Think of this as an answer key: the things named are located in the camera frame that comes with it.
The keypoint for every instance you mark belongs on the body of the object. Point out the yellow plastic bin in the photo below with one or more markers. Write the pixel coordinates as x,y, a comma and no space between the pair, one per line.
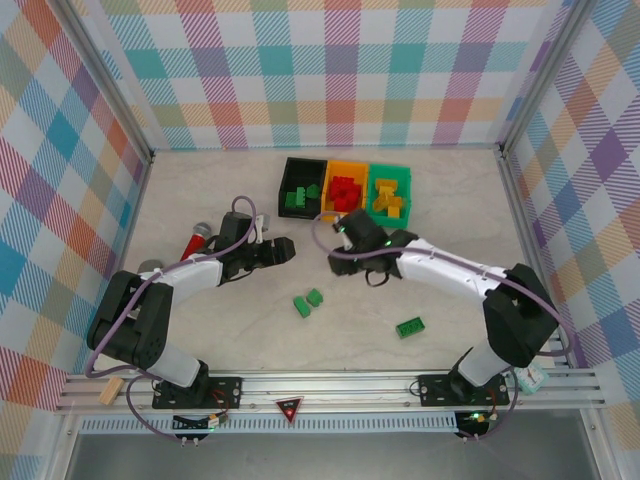
325,200

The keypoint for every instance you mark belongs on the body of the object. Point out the dark green lego brick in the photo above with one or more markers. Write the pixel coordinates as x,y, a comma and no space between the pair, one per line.
296,198

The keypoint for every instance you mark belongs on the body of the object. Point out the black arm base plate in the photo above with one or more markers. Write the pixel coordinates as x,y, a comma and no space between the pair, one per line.
227,392
432,390

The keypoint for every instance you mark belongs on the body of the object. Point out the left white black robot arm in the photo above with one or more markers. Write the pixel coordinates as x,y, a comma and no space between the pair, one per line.
197,277

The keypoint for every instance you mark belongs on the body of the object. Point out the black plastic bin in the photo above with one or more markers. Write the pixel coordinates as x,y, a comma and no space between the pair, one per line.
300,170

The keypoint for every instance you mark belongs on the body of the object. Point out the grey stone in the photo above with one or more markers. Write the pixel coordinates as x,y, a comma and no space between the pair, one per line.
150,264

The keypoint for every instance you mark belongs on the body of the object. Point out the small wooden block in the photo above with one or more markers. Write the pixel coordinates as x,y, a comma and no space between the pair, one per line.
111,391

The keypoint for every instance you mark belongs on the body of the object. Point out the green sloped lego brick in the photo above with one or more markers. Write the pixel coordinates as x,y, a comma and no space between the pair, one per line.
313,190

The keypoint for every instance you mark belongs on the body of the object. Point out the long red lego brick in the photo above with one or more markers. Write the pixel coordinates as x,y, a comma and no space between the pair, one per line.
345,181

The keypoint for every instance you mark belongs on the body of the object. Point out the aluminium frame post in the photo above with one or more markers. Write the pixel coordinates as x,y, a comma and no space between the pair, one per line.
545,75
109,75

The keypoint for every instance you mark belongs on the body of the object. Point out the teal alarm clock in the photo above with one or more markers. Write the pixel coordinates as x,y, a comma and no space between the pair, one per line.
532,378

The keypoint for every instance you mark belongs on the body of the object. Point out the black red triangle sign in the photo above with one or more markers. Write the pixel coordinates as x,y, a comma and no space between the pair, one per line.
289,407

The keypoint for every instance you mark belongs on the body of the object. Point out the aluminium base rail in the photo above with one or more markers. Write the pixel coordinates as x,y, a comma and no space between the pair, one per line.
350,387

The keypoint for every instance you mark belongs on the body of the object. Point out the black controller board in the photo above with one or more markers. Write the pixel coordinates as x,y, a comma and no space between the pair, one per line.
475,425
192,424

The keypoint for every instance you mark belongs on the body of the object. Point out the aluminium side rail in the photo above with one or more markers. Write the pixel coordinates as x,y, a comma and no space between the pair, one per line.
517,200
134,210

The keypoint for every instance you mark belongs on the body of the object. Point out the green plastic bin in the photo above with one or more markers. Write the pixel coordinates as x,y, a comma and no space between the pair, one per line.
395,170

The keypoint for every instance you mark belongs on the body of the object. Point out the red toy microphone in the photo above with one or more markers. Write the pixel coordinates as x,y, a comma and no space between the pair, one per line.
197,240

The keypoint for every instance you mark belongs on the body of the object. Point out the green six-stud lego brick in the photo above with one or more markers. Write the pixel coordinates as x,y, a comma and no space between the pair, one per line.
410,328

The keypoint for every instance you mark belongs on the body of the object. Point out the orange lego brick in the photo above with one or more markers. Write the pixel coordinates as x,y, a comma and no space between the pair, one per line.
397,201

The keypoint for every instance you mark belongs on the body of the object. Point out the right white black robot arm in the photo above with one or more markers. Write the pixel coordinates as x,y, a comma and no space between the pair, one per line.
440,270

